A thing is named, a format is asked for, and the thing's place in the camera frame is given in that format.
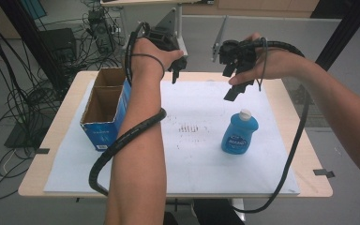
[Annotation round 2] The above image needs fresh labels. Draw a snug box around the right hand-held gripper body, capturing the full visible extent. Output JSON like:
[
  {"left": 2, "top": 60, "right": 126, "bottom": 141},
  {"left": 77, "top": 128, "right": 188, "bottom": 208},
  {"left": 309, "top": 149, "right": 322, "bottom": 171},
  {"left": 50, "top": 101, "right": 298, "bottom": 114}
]
[{"left": 218, "top": 38, "right": 266, "bottom": 78}]

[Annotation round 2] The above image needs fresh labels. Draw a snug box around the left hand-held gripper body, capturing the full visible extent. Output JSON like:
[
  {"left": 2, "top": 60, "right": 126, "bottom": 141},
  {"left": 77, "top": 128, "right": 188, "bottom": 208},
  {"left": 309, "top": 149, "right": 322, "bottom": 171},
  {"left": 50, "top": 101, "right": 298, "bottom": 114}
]
[{"left": 143, "top": 26, "right": 183, "bottom": 53}]

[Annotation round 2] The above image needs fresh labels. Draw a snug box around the blue bottle with white cap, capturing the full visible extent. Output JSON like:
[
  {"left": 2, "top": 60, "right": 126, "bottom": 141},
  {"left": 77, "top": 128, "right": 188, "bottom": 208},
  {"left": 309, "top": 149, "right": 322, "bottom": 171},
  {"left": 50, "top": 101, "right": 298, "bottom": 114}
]
[{"left": 220, "top": 108, "right": 260, "bottom": 156}]

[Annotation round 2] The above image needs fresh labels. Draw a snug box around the blue cardboard box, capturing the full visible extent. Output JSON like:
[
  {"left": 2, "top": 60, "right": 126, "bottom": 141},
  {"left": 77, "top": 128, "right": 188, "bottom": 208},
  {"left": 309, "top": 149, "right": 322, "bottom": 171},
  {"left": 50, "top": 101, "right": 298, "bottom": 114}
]
[{"left": 80, "top": 67, "right": 132, "bottom": 153}]

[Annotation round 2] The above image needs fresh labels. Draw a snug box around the person's left hand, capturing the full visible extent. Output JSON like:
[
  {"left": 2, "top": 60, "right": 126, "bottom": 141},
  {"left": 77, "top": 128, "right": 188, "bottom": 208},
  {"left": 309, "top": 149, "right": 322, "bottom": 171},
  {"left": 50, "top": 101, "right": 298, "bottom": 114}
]
[{"left": 130, "top": 37, "right": 185, "bottom": 80}]

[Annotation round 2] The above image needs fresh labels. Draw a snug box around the person's right hand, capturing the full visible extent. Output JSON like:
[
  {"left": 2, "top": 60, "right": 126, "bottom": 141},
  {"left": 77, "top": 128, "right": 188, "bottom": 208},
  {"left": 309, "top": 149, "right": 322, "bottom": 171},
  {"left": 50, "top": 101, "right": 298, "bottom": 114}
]
[{"left": 229, "top": 32, "right": 308, "bottom": 87}]

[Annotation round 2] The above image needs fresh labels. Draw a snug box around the white mat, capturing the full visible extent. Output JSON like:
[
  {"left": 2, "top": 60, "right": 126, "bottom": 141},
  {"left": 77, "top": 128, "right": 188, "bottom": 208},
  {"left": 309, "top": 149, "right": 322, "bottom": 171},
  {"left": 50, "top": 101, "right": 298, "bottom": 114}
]
[{"left": 43, "top": 80, "right": 301, "bottom": 195}]

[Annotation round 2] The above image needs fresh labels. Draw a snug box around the black box on floor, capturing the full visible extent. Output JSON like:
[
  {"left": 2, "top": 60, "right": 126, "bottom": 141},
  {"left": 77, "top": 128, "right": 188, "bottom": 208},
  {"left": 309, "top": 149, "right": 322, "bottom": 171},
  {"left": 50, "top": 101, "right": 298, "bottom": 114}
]
[{"left": 37, "top": 27, "right": 78, "bottom": 64}]

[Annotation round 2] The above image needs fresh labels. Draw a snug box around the black floor mat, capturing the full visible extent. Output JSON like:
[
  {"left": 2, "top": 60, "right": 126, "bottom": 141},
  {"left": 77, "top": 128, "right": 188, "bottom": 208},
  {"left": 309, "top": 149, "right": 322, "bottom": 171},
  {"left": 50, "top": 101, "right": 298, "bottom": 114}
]
[{"left": 4, "top": 118, "right": 54, "bottom": 150}]

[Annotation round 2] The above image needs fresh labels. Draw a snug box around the thin black wrist cord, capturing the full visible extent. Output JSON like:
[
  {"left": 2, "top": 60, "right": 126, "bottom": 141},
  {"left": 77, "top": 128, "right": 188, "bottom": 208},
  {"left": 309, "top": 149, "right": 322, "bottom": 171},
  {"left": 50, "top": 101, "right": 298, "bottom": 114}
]
[
  {"left": 257, "top": 37, "right": 269, "bottom": 92},
  {"left": 129, "top": 52, "right": 166, "bottom": 80}
]

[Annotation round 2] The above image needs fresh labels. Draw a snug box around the grey metal bracket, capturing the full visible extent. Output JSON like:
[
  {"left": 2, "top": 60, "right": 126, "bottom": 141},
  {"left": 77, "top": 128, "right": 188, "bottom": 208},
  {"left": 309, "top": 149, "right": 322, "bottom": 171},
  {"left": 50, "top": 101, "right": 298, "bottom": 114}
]
[{"left": 211, "top": 14, "right": 230, "bottom": 64}]

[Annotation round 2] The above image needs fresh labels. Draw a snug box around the black corrugated cable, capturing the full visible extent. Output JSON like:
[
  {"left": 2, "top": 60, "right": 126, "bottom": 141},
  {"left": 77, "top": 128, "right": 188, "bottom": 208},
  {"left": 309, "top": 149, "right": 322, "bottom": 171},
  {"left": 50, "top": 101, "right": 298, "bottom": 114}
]
[{"left": 88, "top": 21, "right": 168, "bottom": 197}]

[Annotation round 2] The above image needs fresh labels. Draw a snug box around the black metal post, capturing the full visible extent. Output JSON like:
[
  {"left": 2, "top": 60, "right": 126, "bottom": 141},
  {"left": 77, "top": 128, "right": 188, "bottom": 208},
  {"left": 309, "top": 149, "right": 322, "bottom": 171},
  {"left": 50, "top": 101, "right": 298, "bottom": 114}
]
[{"left": 314, "top": 0, "right": 360, "bottom": 72}]

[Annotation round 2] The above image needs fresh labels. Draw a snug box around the tangle of black floor cables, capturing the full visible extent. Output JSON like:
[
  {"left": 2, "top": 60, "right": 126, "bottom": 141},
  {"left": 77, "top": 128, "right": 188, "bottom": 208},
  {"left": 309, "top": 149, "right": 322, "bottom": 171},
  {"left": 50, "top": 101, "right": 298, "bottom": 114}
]
[{"left": 0, "top": 0, "right": 130, "bottom": 203}]

